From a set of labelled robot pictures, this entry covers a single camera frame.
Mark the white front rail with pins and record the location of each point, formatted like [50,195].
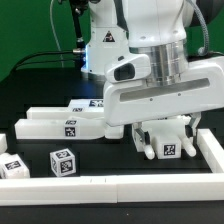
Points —
[112,189]

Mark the white rail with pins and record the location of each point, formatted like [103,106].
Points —
[112,189]
[211,150]

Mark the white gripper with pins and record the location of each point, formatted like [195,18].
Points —
[131,95]

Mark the white block left edge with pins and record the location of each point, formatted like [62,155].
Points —
[3,143]

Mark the white chair seat block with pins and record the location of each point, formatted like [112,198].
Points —
[165,138]

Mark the white tagged block lower left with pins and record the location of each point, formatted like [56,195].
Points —
[12,167]

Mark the white right rail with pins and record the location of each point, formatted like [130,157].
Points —
[211,150]

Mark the white tagged sheet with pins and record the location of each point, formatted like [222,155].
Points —
[84,103]

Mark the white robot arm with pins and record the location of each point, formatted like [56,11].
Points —
[153,79]

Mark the white tagged cube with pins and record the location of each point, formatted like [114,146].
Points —
[63,162]

